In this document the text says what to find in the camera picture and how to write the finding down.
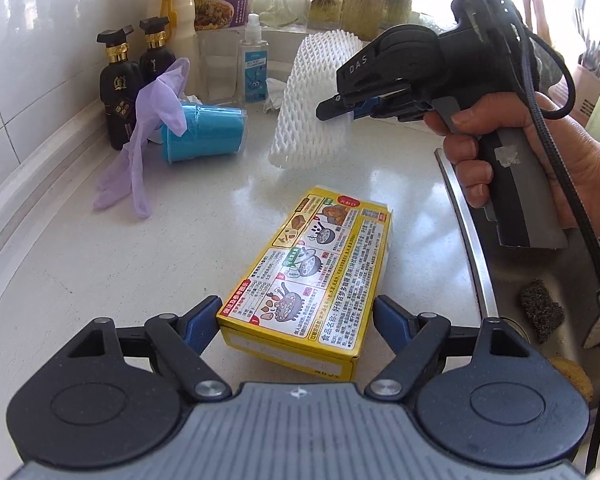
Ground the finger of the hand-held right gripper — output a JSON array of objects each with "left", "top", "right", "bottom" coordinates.
[{"left": 316, "top": 85, "right": 434, "bottom": 124}]

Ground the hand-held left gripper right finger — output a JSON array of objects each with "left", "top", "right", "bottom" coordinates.
[{"left": 365, "top": 295, "right": 530, "bottom": 404}]

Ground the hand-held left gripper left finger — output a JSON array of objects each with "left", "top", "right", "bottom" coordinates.
[{"left": 68, "top": 295, "right": 233, "bottom": 404}]

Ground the plain white foam net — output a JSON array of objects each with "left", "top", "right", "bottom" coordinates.
[{"left": 268, "top": 30, "right": 377, "bottom": 170}]

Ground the yellow printed carton box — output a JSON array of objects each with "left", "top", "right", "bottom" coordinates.
[{"left": 216, "top": 186, "right": 394, "bottom": 381}]

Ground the person's right hand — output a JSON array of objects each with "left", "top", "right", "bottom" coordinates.
[{"left": 424, "top": 92, "right": 600, "bottom": 249}]

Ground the crumpled white tissue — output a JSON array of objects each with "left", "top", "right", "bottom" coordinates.
[{"left": 262, "top": 77, "right": 294, "bottom": 114}]

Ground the clear spray bottle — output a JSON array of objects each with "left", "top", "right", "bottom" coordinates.
[{"left": 238, "top": 12, "right": 270, "bottom": 105}]

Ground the clear plastic container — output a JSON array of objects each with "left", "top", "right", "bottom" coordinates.
[{"left": 198, "top": 30, "right": 244, "bottom": 106}]

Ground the pink cutlery holder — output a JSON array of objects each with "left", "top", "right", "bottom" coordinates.
[{"left": 547, "top": 10, "right": 600, "bottom": 127}]

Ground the blue plastic cup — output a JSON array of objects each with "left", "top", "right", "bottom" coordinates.
[{"left": 161, "top": 101, "right": 249, "bottom": 164}]

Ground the stainless steel sink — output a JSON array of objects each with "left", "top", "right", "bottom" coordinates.
[{"left": 434, "top": 147, "right": 600, "bottom": 477}]

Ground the dark scouring pad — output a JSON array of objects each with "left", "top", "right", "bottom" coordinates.
[{"left": 519, "top": 280, "right": 565, "bottom": 344}]

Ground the purple instant noodle cup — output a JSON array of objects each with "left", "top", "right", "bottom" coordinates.
[{"left": 188, "top": 0, "right": 252, "bottom": 31}]

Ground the black bottle with gold collar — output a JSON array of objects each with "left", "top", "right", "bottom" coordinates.
[
  {"left": 96, "top": 27, "right": 145, "bottom": 151},
  {"left": 139, "top": 16, "right": 177, "bottom": 87}
]

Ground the white bottle with yellow cap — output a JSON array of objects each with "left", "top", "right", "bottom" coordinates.
[{"left": 147, "top": 0, "right": 201, "bottom": 63}]

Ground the purple rubber glove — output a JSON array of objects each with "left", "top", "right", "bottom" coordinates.
[{"left": 92, "top": 57, "right": 191, "bottom": 220}]

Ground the yellow sponge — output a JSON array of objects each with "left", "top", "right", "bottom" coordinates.
[{"left": 550, "top": 356, "right": 595, "bottom": 402}]

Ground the black braided cable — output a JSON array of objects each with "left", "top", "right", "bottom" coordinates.
[{"left": 500, "top": 0, "right": 600, "bottom": 477}]

